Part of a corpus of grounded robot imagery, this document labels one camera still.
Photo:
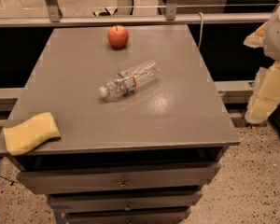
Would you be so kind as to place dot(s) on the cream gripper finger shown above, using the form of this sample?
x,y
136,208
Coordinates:
x,y
266,94
255,40

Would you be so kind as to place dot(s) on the grey metal railing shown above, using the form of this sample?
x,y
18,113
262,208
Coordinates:
x,y
78,13

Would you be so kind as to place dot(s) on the red apple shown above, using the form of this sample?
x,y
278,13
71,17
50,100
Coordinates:
x,y
118,36

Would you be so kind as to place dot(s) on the grey drawer cabinet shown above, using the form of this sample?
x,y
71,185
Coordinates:
x,y
143,156

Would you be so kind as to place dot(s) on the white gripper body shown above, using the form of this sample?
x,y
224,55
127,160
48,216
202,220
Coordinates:
x,y
278,36

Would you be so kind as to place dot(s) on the clear plastic water bottle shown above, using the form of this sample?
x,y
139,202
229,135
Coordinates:
x,y
130,79

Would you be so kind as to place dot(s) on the yellow sponge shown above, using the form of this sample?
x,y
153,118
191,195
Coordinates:
x,y
30,134

